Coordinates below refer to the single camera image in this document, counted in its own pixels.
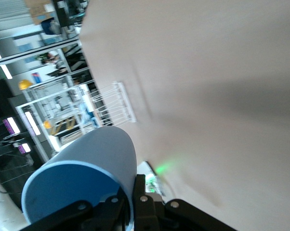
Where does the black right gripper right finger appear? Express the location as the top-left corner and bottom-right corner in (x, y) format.
(132, 173), (237, 231)

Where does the white wire cup holder rack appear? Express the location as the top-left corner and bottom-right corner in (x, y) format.
(87, 81), (137, 127)

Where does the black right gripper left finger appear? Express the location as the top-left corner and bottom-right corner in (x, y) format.
(19, 189), (126, 231)

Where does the light blue plastic cup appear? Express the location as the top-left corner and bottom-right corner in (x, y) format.
(21, 126), (137, 231)

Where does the brown cardboard box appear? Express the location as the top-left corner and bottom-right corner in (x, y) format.
(24, 0), (54, 26)

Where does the white metal shelving unit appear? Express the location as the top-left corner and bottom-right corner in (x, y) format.
(16, 81), (105, 154)

